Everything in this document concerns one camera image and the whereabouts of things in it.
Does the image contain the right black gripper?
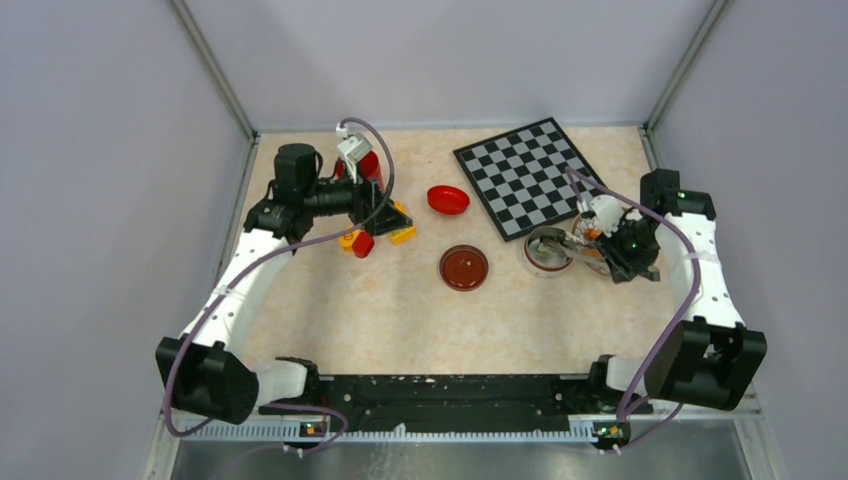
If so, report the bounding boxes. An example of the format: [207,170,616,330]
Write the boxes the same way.
[592,217,659,283]

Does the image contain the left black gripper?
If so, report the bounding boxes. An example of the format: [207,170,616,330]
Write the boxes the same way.
[303,157,411,236]

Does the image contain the silver metal tongs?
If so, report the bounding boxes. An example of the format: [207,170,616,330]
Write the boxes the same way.
[531,228,603,263]

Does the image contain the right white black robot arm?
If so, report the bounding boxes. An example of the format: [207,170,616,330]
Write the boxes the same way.
[578,169,767,415]

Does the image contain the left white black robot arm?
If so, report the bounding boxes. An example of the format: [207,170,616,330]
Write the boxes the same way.
[155,143,413,424]

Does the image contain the steel lunch box bowl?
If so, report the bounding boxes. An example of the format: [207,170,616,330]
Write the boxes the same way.
[523,226,574,278]

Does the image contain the red cylindrical cup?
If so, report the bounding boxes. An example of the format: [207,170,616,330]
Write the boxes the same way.
[334,151,385,191]

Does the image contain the patterned round plate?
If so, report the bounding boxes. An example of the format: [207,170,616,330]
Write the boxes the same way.
[571,208,637,277]

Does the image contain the orange fried food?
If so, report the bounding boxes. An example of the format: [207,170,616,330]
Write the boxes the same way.
[583,228,602,241]

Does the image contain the red toy block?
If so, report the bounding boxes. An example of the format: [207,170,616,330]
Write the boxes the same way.
[351,230,375,259]

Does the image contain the yellow toy block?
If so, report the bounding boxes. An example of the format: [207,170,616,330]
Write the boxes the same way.
[338,229,361,253]

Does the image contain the yellow toy tray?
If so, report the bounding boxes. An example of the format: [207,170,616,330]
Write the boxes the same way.
[388,201,417,245]

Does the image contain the red oval dish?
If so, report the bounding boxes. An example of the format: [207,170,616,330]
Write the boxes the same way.
[426,185,471,216]

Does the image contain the brown round lid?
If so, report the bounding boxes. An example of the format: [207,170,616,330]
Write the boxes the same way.
[438,244,490,292]

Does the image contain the black white chessboard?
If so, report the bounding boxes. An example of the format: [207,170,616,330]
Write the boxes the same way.
[453,117,603,242]

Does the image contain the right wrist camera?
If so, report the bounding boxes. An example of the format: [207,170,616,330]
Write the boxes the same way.
[578,194,625,236]

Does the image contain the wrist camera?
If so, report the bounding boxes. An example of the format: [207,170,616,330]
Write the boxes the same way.
[578,194,625,236]
[336,124,373,183]

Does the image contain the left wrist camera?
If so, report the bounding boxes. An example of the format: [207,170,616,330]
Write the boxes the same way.
[336,124,373,183]

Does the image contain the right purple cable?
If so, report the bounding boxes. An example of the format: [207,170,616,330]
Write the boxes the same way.
[564,165,702,455]

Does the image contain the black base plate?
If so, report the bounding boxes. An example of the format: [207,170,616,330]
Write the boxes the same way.
[292,374,622,433]

